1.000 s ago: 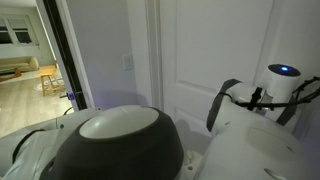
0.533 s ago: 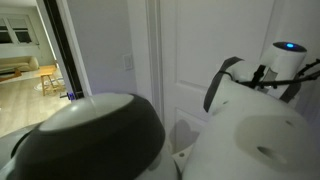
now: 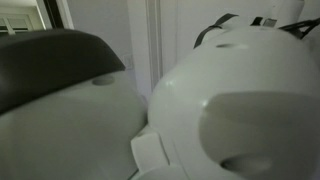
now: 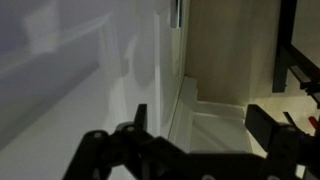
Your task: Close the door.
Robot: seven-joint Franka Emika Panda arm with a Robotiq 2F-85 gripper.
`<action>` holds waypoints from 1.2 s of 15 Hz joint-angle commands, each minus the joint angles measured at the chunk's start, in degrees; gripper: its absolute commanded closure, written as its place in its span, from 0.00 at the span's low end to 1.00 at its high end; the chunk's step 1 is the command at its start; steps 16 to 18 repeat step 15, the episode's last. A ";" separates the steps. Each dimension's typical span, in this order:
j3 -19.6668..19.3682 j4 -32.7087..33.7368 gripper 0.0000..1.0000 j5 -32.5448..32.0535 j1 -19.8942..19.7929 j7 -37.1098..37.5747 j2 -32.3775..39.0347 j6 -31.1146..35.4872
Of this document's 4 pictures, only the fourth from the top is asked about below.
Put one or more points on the black robot table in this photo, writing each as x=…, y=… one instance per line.
x=283, y=40

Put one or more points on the white panel door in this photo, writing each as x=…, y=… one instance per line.
x=50, y=100

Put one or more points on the white baseboard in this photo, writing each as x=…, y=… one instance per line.
x=213, y=126

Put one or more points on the red black clamp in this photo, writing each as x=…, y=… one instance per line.
x=312, y=121

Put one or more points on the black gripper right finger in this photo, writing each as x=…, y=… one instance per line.
x=283, y=143

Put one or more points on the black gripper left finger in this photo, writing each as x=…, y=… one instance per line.
x=100, y=153

